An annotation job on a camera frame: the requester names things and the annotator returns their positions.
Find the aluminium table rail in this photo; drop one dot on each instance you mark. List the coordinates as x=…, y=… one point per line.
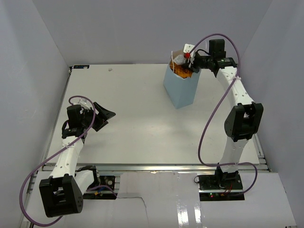
x=162, y=167

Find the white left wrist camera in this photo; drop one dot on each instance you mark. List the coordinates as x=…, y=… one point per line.
x=84, y=103

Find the white cardboard front cover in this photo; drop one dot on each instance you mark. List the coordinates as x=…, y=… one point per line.
x=171, y=200

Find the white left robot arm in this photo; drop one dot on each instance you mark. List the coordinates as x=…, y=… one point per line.
x=62, y=192

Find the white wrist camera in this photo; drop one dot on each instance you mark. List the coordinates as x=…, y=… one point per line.
x=188, y=52
x=84, y=103

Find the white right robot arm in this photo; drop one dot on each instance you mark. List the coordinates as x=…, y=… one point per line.
x=241, y=123

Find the orange kettle chips bag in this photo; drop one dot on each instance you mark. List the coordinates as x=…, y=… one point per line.
x=182, y=72

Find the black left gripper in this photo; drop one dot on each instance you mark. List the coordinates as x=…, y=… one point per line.
x=106, y=114

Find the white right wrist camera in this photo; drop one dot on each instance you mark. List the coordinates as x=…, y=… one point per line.
x=188, y=52

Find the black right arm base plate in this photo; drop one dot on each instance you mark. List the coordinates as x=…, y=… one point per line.
x=210, y=190

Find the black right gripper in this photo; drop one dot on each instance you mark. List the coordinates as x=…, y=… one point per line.
x=194, y=68

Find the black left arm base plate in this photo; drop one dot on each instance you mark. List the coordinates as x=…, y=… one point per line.
x=103, y=188

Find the light blue paper bag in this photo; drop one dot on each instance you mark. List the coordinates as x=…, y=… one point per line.
x=181, y=91

